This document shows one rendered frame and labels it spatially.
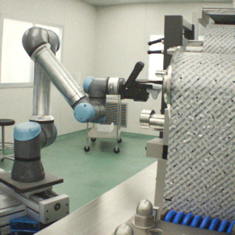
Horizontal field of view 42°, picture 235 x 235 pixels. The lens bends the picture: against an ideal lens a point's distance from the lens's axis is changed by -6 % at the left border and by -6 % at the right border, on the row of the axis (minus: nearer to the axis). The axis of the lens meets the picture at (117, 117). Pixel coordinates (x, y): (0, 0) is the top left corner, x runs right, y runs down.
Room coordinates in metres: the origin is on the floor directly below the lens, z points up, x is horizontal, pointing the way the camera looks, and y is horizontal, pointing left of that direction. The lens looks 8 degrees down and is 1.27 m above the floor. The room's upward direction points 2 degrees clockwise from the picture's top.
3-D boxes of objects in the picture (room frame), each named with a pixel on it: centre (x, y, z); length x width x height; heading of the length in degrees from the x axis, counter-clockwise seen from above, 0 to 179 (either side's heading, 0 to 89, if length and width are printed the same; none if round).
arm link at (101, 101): (1.33, 0.09, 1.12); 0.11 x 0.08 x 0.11; 166
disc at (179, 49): (0.58, -0.11, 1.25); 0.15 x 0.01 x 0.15; 153
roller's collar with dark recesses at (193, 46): (0.81, -0.21, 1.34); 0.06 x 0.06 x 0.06; 63
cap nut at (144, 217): (0.47, -0.05, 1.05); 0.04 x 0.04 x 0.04
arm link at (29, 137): (1.28, 0.37, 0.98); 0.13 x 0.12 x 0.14; 166
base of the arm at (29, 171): (1.28, 0.38, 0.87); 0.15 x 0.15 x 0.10
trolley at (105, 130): (5.43, 0.21, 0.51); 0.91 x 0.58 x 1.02; 177
